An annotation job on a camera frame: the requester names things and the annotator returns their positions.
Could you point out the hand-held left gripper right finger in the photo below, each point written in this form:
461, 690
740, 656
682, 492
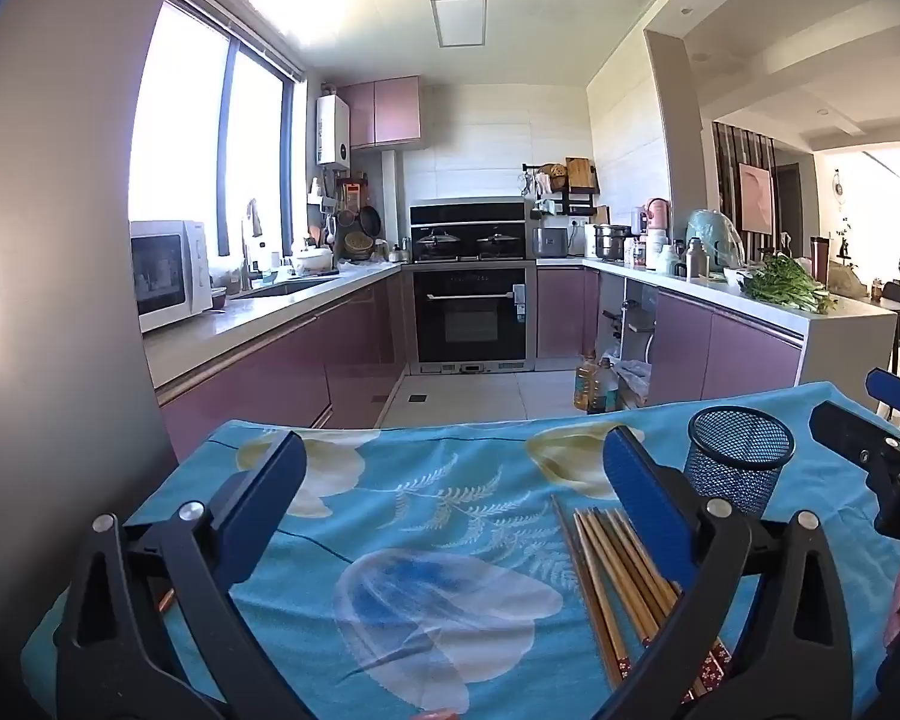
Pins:
645, 495

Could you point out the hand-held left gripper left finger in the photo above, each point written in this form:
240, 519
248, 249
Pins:
266, 487

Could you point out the bundle of wooden chopsticks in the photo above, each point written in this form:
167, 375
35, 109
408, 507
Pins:
607, 577

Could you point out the black mesh utensil holder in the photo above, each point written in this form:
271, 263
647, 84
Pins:
742, 465

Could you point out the two oil bottles on floor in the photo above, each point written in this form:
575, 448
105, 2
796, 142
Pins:
606, 390

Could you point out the pink base cabinet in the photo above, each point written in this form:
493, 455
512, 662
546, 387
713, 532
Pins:
270, 375
690, 345

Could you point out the clear plastic bag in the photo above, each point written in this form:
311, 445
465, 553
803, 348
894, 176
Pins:
634, 382

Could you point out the yellow cooking oil bottle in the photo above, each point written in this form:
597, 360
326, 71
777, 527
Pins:
584, 386

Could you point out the green leafy vegetables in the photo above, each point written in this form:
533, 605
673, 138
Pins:
787, 286

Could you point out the dark travel tumbler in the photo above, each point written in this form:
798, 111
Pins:
820, 259

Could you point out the blue floral tablecloth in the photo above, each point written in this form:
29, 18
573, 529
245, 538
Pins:
435, 465

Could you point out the steel kitchen sink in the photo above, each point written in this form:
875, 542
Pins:
285, 288

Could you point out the white casserole pot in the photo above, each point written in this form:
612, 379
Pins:
313, 261

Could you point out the steel thermos bottle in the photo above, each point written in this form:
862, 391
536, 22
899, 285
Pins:
697, 261

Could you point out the white microwave oven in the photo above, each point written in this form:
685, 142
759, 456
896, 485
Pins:
169, 270

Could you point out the white plastic jar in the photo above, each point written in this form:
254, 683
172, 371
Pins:
656, 251

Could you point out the mint green covered appliance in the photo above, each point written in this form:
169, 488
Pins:
716, 236

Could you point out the steel kitchen faucet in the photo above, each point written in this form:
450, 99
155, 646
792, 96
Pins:
251, 240

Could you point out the stainless steel stockpot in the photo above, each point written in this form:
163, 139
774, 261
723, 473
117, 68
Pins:
613, 244

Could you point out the black integrated stove oven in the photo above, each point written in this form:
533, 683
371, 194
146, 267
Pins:
465, 315

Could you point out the wicker basket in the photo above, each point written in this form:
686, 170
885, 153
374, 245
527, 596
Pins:
358, 246

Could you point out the silver countertop appliance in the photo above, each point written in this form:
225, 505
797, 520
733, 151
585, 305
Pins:
551, 242

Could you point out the pink electric kettle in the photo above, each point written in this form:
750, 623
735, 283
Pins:
658, 216

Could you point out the hanging black pan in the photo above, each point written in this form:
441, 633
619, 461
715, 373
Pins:
369, 221

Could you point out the black wok with lid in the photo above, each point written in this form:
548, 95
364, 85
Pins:
439, 244
499, 245

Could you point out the wooden cutting board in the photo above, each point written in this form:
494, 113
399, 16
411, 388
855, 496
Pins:
581, 174

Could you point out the kitchen window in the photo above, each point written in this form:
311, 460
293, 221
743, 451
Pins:
187, 127

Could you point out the pink upper cabinet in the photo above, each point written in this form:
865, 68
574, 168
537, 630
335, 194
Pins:
390, 112

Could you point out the ceiling light panel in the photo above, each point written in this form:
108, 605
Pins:
457, 21

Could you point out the pink wall picture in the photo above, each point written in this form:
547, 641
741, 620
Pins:
757, 199

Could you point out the black wall rack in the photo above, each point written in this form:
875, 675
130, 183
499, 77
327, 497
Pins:
562, 199

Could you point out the white wall water heater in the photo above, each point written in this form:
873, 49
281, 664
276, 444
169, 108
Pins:
334, 131

